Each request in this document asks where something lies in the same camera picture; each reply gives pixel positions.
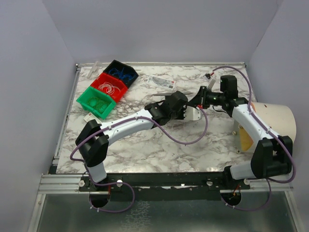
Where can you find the clear plastic piece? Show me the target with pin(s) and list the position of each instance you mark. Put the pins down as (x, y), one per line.
(93, 69)

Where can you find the white cylindrical container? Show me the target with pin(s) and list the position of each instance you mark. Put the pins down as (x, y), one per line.
(277, 117)

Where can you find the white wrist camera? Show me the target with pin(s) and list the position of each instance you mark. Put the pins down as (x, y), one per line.
(192, 114)
(211, 78)

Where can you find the black storage bin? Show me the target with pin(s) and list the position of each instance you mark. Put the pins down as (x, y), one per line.
(123, 72)

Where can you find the aluminium table edge rail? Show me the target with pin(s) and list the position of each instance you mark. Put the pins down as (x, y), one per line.
(105, 64)

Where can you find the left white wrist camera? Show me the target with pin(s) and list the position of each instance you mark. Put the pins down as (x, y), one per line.
(192, 114)

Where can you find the red storage bin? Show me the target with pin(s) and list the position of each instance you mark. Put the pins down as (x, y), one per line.
(111, 86)

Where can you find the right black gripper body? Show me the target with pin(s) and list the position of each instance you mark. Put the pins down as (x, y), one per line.
(203, 95)

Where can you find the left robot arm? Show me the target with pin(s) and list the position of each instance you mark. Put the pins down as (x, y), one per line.
(95, 138)

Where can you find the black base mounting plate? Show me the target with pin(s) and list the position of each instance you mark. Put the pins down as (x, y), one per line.
(116, 186)

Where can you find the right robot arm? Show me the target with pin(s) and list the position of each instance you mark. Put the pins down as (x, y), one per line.
(272, 152)

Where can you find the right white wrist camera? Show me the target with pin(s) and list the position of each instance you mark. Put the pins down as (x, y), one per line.
(211, 78)

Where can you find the flat printed packet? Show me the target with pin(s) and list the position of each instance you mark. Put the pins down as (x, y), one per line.
(161, 83)

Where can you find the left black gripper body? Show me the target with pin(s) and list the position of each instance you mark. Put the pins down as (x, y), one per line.
(181, 112)

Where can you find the green storage bin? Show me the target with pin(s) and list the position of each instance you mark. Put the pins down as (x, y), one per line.
(96, 102)

